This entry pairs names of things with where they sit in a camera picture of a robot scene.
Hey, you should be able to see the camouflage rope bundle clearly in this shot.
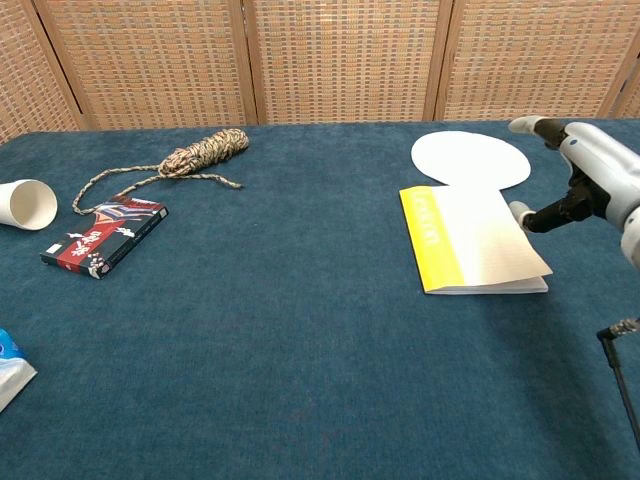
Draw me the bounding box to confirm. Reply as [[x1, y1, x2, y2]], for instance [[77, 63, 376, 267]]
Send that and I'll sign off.
[[72, 127, 251, 217]]

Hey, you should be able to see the black cable with connector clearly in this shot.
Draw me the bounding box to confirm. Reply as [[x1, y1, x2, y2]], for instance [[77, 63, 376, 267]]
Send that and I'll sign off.
[[596, 316, 640, 454]]

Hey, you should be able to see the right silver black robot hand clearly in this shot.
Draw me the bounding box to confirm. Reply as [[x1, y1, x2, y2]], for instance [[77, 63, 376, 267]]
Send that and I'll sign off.
[[507, 114, 640, 274]]

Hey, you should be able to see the woven bamboo folding screen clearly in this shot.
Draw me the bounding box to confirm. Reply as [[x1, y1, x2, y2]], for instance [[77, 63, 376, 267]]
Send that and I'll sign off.
[[0, 0, 640, 146]]

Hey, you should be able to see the blue white tissue pack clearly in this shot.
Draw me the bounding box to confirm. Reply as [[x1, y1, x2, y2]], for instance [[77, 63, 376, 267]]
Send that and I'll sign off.
[[0, 327, 39, 414]]

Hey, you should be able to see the black red printed box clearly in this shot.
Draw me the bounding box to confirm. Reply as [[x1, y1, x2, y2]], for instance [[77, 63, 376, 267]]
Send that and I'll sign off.
[[39, 195, 170, 281]]

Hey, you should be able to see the dark teal table cloth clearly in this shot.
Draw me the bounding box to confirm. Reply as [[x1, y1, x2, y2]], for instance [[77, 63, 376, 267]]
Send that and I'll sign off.
[[0, 117, 640, 480]]

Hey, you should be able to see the white paper cup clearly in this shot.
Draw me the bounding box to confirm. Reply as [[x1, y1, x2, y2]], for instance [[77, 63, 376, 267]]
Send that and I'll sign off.
[[0, 178, 59, 232]]

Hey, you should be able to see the white lined yellow-cover notebook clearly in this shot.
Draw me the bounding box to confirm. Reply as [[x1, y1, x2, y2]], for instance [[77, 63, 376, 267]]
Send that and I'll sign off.
[[398, 184, 554, 296]]

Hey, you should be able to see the white paper plate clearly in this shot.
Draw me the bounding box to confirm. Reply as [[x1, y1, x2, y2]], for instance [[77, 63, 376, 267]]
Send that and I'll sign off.
[[410, 130, 532, 191]]

